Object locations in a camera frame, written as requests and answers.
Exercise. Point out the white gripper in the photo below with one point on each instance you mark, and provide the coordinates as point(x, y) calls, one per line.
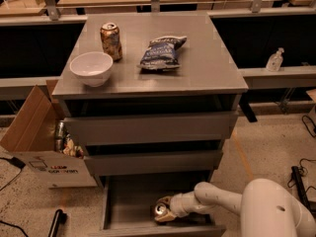
point(179, 203)

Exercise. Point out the grey middle drawer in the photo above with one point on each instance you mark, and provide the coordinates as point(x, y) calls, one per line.
point(148, 163)

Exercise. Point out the grey drawer cabinet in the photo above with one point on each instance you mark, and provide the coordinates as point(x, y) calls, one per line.
point(207, 81)

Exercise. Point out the black power adapter left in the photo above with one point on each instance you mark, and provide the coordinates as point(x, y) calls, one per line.
point(17, 163)

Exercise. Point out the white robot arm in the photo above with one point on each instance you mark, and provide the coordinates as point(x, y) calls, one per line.
point(265, 208)

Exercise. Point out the grey open bottom drawer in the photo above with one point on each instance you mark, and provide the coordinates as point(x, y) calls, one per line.
point(129, 201)

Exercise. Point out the white ceramic bowl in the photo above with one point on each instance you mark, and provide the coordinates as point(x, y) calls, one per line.
point(92, 68)

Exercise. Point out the red coke can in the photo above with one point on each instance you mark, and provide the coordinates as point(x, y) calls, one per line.
point(160, 207)

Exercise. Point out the black stand bar right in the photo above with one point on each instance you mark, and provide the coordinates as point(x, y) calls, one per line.
point(302, 194)

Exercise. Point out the blue chip bag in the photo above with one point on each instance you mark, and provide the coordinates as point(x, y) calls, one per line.
point(161, 53)

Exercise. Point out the cans inside cardboard box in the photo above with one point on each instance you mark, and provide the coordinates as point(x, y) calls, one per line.
point(63, 143)

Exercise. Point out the open cardboard box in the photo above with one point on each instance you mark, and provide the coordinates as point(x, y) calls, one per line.
point(30, 138)

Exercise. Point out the grey top drawer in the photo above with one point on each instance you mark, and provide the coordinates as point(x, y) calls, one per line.
point(151, 128)

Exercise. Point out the brown blue soda can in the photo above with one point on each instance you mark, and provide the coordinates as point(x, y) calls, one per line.
point(110, 40)

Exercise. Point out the black tool bottom left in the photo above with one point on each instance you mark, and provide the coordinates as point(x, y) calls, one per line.
point(60, 217)

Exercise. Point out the clear sanitizer bottle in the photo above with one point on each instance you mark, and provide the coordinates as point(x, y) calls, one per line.
point(275, 60)

